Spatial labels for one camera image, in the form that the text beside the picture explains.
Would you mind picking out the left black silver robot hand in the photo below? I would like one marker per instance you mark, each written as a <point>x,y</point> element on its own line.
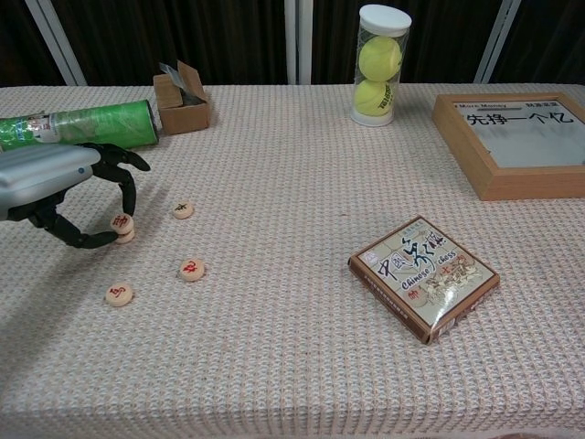
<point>41,178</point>

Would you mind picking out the red general wooden chess piece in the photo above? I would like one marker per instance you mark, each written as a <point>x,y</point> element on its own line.
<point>121,222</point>

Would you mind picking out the red horse wooden chess piece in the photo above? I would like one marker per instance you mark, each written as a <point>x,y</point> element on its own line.
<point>119,295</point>

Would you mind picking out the black soldier wooden chess piece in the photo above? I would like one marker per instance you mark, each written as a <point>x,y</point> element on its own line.
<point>127,238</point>
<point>183,210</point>

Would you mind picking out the red cannon wooden chess piece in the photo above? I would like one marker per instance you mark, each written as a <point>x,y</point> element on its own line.
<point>191,270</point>

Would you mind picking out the wooden block pieces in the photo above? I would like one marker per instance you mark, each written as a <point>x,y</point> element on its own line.
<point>183,119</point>

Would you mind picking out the small patterned square box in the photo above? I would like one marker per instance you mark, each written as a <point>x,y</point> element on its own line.
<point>420,274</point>

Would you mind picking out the green chip can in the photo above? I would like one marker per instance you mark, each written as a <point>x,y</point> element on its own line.
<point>114,120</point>

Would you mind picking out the black pleated curtain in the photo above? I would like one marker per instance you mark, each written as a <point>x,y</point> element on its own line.
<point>18,41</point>
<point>439,36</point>
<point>548,36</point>
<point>183,32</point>

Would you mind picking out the grey plastic bag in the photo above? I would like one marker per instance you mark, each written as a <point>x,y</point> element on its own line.
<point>189,93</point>

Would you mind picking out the beige woven tablecloth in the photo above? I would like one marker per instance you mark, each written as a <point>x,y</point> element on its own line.
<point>274,320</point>

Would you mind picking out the yellow tennis ball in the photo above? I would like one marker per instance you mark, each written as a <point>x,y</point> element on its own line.
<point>372,97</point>
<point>380,59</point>

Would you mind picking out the clear tennis ball tube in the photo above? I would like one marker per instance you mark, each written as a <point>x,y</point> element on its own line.
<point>384,18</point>

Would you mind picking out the wooden framed money box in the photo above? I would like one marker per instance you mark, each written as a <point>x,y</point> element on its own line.
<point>461,146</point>

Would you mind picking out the white metal post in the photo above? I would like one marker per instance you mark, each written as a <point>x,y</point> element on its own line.
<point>59,46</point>
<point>496,41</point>
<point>297,41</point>

